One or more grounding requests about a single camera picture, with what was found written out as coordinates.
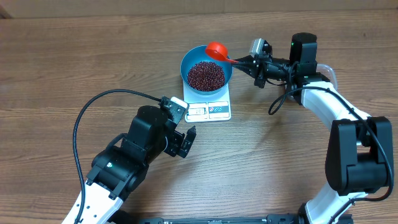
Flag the red beans in bowl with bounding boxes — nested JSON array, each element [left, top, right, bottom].
[[187, 62, 225, 92]]

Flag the blue plastic bowl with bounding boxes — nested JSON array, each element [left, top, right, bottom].
[[180, 45, 233, 95]]

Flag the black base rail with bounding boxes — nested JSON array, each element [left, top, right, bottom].
[[108, 210, 354, 224]]

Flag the red scoop with blue handle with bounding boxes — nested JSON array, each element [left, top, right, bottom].
[[205, 42, 238, 63]]

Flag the white digital kitchen scale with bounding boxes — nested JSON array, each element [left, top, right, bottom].
[[183, 83, 232, 123]]

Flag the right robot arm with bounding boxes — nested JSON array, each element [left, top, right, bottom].
[[232, 32, 394, 223]]

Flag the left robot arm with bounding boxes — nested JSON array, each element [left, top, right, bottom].
[[64, 101, 196, 223]]

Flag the clear plastic container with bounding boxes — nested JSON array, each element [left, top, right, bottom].
[[285, 63, 338, 92]]

